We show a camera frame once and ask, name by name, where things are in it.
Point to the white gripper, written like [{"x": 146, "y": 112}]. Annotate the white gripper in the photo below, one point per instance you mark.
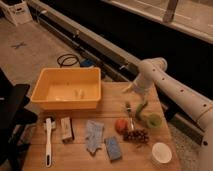
[{"x": 140, "y": 85}]

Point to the orange tomato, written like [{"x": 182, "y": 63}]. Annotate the orange tomato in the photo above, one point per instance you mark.
[{"x": 121, "y": 125}]

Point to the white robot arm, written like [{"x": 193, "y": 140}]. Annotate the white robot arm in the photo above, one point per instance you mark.
[{"x": 197, "y": 106}]

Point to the green plastic cup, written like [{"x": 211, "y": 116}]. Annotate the green plastic cup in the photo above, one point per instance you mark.
[{"x": 154, "y": 121}]

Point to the bunch of dark grapes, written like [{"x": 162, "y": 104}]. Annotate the bunch of dark grapes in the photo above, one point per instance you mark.
[{"x": 140, "y": 136}]

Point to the white bowl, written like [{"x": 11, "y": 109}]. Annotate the white bowl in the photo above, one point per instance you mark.
[{"x": 161, "y": 153}]

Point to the blue sponge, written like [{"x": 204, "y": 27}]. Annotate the blue sponge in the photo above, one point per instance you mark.
[{"x": 112, "y": 148}]

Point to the blue crumpled cloth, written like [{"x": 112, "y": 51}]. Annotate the blue crumpled cloth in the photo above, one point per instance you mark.
[{"x": 93, "y": 136}]

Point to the blue object on floor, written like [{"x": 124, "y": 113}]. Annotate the blue object on floor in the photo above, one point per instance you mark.
[{"x": 87, "y": 63}]

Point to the yellow plastic bin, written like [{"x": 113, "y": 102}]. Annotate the yellow plastic bin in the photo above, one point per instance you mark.
[{"x": 68, "y": 88}]

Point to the small cardboard box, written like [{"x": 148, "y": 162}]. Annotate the small cardboard box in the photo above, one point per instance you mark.
[{"x": 66, "y": 131}]

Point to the white dish brush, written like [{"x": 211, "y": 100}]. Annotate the white dish brush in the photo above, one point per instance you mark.
[{"x": 49, "y": 126}]

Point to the white crate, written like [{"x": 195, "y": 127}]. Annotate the white crate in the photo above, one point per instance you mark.
[{"x": 17, "y": 14}]

